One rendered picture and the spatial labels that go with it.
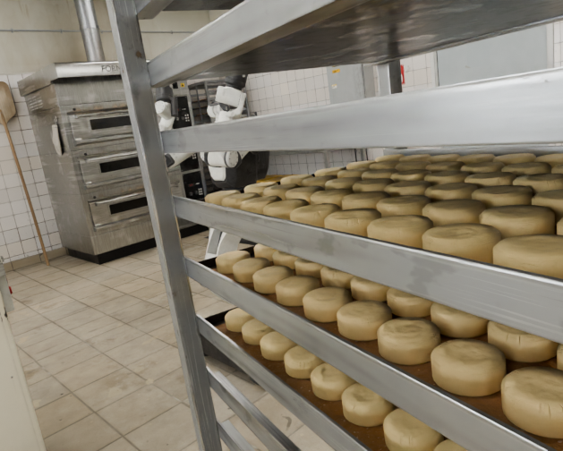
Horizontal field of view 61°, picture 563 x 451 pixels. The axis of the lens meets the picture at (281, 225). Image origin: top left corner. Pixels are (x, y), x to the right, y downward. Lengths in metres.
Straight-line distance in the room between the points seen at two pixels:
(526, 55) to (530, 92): 4.62
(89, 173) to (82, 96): 0.76
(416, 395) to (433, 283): 0.09
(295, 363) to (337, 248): 0.24
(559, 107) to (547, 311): 0.09
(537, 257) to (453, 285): 0.05
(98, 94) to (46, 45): 1.22
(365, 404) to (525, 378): 0.18
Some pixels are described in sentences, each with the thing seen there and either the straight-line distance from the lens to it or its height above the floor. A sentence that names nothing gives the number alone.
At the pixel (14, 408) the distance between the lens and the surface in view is 2.08.
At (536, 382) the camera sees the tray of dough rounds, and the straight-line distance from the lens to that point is 0.35.
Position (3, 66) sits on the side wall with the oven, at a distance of 6.22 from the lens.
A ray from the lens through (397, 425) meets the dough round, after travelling 0.46.
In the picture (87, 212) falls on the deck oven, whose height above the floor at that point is 0.57.
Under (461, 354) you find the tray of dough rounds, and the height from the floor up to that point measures 1.06.
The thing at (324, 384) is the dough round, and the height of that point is 0.97.
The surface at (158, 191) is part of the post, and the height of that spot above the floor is 1.17.
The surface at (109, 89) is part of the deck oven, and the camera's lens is 5.46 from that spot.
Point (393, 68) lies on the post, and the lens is 0.91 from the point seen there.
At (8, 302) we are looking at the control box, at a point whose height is 0.73.
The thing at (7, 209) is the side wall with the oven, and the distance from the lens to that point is 6.10.
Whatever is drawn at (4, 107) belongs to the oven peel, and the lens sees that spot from 6.08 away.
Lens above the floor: 1.24
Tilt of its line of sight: 13 degrees down
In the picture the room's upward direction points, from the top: 8 degrees counter-clockwise
